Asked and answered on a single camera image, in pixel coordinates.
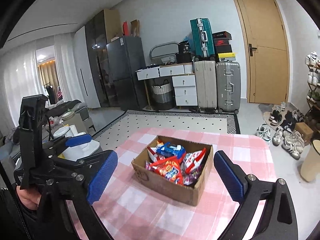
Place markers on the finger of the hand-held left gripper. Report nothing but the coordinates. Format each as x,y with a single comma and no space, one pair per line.
85,163
78,140

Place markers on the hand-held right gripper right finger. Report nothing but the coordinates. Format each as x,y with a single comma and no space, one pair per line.
230,177

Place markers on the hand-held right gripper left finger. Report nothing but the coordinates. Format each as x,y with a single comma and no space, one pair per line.
102,177

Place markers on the purple snack packet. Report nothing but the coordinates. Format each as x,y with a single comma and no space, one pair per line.
190,180

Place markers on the white noodle snack bag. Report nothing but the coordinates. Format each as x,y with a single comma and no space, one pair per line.
192,162
152,153

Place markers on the brown cardboard box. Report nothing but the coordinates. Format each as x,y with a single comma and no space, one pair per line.
170,190

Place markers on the red chip bag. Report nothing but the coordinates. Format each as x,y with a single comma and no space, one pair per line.
167,168

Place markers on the blue cookie packet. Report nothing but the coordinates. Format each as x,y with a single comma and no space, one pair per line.
172,150

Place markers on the person's left hand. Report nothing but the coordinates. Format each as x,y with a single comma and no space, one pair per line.
27,197

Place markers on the white side table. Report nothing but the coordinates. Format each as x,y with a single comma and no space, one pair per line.
85,151

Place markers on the white cylindrical appliance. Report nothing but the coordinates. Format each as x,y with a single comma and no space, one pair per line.
61,131

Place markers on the pink checked tablecloth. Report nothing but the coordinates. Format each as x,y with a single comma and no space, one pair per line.
130,205

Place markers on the white curtain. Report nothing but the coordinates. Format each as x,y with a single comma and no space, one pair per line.
66,67
17,80

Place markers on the pile of sneakers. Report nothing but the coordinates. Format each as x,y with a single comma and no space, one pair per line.
287,137

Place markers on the white wardrobe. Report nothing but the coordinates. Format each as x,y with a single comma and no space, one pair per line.
83,65

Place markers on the grey door mat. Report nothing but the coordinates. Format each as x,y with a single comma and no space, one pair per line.
265,110

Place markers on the cream waste bin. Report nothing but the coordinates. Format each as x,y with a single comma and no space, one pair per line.
311,165

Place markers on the dark glass wardrobe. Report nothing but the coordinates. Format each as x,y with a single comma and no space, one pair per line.
96,55

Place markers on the small cardboard box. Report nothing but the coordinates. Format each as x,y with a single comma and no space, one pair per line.
303,131

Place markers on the dark grey fridge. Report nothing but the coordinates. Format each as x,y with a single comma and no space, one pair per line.
125,65

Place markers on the silver suitcase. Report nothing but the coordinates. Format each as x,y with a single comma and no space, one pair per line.
228,85

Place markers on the woven laundry basket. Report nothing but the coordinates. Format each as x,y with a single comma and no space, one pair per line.
162,95

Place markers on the beige suitcase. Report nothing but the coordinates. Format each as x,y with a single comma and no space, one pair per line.
205,85

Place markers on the white drawer cabinet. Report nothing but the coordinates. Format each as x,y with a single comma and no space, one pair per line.
185,90

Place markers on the wooden shoe rack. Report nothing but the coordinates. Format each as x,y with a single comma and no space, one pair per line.
312,105

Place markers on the white desk with drawers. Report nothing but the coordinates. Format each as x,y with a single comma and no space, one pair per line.
170,71

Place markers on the yellow and black shoe box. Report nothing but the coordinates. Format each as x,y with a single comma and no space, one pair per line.
225,57

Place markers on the red paper bag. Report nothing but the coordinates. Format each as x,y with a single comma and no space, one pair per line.
126,28

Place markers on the brown paper bag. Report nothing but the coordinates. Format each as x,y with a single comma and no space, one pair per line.
135,28

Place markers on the black case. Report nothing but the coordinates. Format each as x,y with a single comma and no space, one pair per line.
183,58

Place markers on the rows of assorted shoes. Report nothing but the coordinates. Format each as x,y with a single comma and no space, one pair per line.
313,77

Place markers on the wooden door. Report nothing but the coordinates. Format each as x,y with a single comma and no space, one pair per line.
265,50

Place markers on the black printed box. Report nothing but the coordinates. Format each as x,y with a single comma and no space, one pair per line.
184,48

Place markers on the teal suitcase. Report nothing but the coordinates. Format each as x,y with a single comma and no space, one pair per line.
202,37

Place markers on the black shoe box red band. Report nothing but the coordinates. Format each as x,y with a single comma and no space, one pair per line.
220,35

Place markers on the blue plastic bag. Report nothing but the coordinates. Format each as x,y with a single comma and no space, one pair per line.
188,39

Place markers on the grey oval frame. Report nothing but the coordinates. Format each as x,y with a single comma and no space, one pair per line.
156,47

